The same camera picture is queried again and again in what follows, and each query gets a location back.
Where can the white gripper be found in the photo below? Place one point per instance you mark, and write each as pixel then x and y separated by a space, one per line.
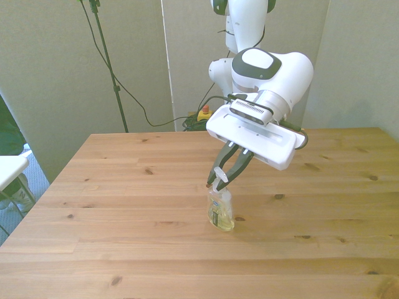
pixel 265 143

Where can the clear sanitizer pump bottle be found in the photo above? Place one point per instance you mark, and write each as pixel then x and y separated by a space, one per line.
pixel 219 215

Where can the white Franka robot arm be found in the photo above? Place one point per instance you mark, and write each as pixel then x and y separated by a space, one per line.
pixel 293 71

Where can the yellow emergency stop button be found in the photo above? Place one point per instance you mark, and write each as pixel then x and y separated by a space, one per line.
pixel 204 114

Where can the white sneaker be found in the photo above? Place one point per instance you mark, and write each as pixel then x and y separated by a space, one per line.
pixel 20 201

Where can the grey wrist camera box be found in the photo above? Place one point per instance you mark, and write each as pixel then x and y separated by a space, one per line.
pixel 249 110

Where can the white vertical wall strip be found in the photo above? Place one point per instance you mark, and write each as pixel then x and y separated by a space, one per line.
pixel 168 68

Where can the black camera stand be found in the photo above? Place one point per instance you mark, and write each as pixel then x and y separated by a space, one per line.
pixel 107 59

